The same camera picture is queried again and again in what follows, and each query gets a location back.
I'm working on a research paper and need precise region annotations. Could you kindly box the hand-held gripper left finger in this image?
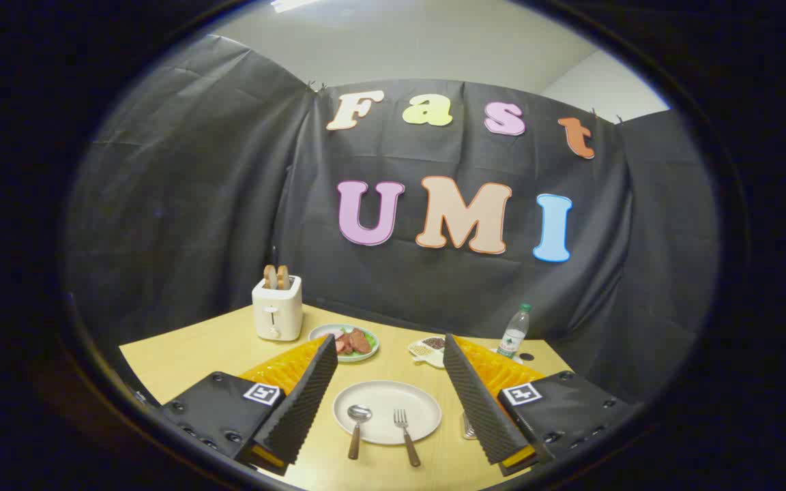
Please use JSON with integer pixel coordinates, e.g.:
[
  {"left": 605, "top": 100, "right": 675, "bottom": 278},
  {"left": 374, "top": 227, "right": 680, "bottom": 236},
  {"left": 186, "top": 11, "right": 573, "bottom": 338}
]
[{"left": 161, "top": 333, "right": 339, "bottom": 477}]

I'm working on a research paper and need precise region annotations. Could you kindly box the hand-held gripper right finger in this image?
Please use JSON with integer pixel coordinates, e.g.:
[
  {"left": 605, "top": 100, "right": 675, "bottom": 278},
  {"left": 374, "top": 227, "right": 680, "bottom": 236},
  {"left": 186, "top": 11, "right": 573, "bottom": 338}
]
[{"left": 443, "top": 333, "right": 629, "bottom": 477}]

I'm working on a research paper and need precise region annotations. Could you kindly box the white divided condiment dish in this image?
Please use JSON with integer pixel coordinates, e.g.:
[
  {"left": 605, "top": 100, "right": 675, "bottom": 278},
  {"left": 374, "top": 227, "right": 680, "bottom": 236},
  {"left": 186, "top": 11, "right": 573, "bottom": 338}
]
[{"left": 408, "top": 336, "right": 450, "bottom": 369}]

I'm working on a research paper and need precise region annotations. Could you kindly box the clear plastic water bottle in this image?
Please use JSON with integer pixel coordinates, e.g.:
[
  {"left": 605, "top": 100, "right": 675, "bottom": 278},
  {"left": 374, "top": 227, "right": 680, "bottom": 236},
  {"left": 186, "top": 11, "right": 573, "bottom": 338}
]
[{"left": 497, "top": 303, "right": 532, "bottom": 359}]

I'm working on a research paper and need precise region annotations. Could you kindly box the green-rimmed plate with food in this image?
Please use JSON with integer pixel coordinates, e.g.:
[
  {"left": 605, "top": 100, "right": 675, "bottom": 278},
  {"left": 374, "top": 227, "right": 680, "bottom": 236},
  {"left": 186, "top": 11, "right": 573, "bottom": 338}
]
[{"left": 308, "top": 323, "right": 380, "bottom": 363}]

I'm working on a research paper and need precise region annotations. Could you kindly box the empty white plate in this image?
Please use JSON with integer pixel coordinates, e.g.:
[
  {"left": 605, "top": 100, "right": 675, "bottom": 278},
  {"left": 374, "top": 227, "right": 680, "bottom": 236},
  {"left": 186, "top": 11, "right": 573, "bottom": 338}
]
[{"left": 333, "top": 380, "right": 443, "bottom": 446}]

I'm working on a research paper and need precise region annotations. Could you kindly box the white toaster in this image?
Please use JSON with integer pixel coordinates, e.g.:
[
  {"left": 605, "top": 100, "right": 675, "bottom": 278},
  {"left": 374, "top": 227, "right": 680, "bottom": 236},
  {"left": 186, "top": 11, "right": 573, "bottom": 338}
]
[{"left": 252, "top": 275, "right": 304, "bottom": 342}]

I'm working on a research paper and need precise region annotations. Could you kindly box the black backdrop cloth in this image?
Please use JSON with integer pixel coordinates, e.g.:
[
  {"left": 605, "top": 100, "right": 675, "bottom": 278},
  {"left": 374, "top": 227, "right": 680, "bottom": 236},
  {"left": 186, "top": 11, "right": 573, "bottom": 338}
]
[{"left": 62, "top": 34, "right": 720, "bottom": 403}]

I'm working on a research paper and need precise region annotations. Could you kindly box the wooden-handled spoon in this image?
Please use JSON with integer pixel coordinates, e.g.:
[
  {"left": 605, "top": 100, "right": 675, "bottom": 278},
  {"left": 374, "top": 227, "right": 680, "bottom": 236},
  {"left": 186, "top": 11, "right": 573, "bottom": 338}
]
[{"left": 347, "top": 404, "right": 373, "bottom": 461}]

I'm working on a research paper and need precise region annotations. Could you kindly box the wooden-handled fork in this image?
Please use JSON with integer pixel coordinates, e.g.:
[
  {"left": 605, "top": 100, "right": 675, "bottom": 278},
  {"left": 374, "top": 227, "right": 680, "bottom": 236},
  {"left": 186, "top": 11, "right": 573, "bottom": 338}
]
[{"left": 393, "top": 408, "right": 422, "bottom": 468}]

